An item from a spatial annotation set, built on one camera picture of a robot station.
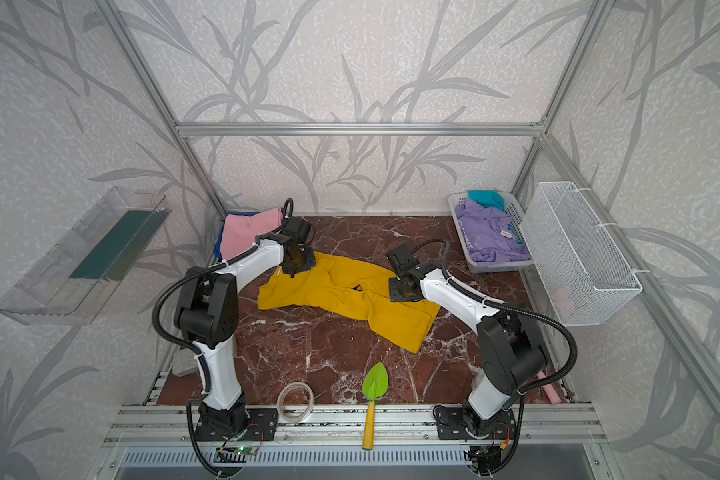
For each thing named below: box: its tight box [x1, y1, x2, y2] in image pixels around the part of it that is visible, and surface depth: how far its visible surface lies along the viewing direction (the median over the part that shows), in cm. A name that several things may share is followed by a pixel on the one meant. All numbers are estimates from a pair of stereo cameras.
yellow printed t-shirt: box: [258, 252, 441, 354], surface depth 96 cm
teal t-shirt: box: [468, 190, 505, 212], surface depth 117 cm
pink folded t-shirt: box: [220, 208, 283, 261], surface depth 114 cm
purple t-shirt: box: [455, 200, 531, 264], surface depth 111 cm
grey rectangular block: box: [172, 348, 199, 377], surface depth 82 cm
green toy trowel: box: [362, 362, 389, 450], surface depth 79 cm
